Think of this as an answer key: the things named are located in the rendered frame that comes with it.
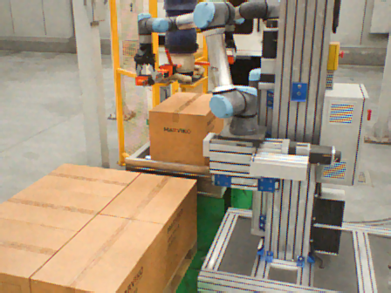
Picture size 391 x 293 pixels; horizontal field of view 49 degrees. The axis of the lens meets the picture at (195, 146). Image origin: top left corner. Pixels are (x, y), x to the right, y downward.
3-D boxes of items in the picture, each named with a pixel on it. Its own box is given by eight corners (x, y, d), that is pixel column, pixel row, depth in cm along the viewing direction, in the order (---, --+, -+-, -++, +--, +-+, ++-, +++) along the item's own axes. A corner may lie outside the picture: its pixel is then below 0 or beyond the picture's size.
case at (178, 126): (178, 139, 358) (177, 91, 344) (224, 143, 347) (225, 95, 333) (150, 165, 304) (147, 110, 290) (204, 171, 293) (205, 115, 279)
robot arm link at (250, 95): (261, 112, 216) (263, 85, 211) (244, 117, 207) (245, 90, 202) (242, 107, 224) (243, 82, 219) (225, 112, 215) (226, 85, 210)
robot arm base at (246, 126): (260, 127, 224) (261, 109, 220) (256, 137, 210) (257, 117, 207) (231, 126, 228) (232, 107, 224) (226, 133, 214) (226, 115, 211)
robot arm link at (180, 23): (243, -2, 205) (175, 14, 239) (229, -2, 197) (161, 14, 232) (246, 23, 207) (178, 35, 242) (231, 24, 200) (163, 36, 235)
